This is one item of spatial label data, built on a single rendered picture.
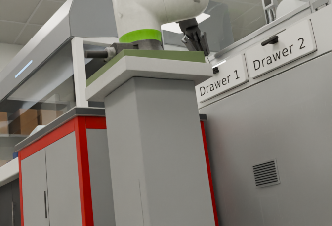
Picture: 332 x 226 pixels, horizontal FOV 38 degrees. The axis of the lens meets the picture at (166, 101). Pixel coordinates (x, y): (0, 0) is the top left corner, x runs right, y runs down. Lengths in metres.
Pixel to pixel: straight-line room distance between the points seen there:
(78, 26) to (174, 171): 1.52
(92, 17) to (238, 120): 1.18
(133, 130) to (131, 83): 0.13
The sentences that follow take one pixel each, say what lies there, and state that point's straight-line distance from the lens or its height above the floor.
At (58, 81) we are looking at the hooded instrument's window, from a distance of 2.75.
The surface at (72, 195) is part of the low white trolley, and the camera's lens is 1.71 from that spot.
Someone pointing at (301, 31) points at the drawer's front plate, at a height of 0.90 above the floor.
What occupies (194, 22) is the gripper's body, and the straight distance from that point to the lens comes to 1.98.
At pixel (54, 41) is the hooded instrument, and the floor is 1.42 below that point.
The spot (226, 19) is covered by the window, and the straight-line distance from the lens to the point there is 2.02.
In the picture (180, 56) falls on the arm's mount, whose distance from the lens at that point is 1.37.
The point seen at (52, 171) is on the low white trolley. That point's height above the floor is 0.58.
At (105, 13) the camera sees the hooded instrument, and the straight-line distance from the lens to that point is 2.79.
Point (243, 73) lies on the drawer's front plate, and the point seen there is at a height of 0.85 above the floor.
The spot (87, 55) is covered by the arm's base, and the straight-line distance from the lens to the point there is 1.37.
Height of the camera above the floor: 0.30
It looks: 15 degrees up
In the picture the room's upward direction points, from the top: 7 degrees counter-clockwise
